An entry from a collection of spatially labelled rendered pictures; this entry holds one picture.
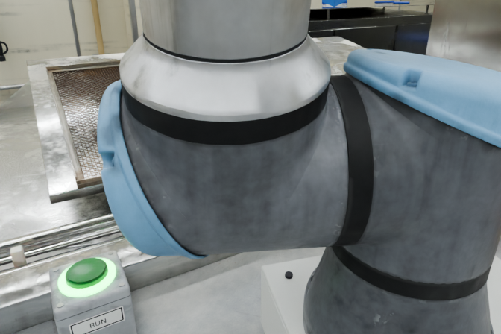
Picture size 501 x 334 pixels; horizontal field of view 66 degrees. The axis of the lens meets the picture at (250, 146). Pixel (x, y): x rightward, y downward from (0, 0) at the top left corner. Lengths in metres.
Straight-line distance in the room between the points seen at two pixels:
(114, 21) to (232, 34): 4.11
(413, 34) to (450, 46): 2.15
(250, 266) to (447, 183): 0.36
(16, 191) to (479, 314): 0.74
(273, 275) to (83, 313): 0.19
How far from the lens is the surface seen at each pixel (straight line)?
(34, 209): 0.76
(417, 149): 0.23
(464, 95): 0.23
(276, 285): 0.41
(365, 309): 0.31
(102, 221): 0.61
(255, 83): 0.18
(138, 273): 0.52
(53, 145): 0.77
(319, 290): 0.34
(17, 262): 0.58
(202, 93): 0.17
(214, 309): 0.50
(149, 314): 0.50
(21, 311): 0.52
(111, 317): 0.44
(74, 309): 0.43
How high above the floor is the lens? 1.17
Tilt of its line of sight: 23 degrees down
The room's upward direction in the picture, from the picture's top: straight up
